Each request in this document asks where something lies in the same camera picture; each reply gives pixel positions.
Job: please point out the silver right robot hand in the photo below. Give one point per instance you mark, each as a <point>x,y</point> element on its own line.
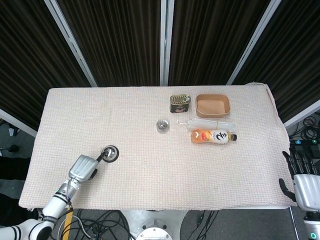
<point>306,186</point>

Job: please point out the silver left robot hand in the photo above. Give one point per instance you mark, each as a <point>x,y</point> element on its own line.
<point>82,168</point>

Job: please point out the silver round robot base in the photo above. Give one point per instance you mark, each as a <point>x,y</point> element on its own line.
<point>153,231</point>

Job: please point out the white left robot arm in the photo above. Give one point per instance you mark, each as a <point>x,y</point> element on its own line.
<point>53,207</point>

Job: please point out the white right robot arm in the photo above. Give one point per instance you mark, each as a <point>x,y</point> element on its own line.
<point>312,225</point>

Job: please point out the black device with green lights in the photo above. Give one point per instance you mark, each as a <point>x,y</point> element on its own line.
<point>306,146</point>

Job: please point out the beige waffle-weave tablecloth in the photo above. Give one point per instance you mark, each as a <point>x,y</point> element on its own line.
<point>160,170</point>

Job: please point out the clear round jar of clips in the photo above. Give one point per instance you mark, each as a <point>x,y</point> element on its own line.
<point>163,126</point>

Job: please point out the orange juice bottle black cap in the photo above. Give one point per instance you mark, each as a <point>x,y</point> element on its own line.
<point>212,137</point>

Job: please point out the dark luncheon meat can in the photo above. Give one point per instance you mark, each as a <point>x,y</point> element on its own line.
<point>180,103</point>

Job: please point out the black pleated curtain panel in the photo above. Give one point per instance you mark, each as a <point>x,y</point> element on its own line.
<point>295,55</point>
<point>30,62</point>
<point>212,40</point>
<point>117,42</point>

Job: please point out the brown paper food tray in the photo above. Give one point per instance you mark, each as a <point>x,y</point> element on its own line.
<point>212,106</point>

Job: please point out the aluminium frame beam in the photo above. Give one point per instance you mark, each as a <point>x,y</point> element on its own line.
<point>303,113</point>
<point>17,122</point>

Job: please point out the aluminium frame post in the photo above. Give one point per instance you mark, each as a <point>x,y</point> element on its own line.
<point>166,42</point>
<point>252,47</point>
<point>72,47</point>

